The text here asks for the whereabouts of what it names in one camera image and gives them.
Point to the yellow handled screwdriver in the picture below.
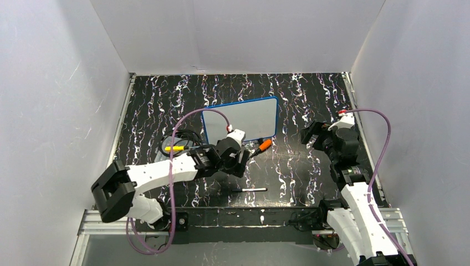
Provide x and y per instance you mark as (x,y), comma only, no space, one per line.
(178,148)

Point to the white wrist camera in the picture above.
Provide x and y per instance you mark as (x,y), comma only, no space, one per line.
(346,120)
(238,136)

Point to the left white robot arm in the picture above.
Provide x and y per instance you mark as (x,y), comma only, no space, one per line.
(119,190)

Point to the blue framed whiteboard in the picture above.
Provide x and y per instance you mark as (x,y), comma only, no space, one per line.
(258,118)

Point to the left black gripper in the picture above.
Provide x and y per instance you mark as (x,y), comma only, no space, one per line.
(241,158)

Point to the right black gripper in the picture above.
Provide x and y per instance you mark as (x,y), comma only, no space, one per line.
(313,131)

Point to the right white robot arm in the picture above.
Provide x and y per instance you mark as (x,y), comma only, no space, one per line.
(355,218)

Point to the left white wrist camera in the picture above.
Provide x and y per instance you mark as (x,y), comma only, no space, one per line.
(238,136)

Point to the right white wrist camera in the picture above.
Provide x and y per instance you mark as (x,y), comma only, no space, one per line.
(346,120)

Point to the clear plastic box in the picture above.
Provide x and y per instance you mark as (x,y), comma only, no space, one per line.
(161,154)

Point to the orange handled screwdriver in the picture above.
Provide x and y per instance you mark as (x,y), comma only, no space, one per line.
(264,146)

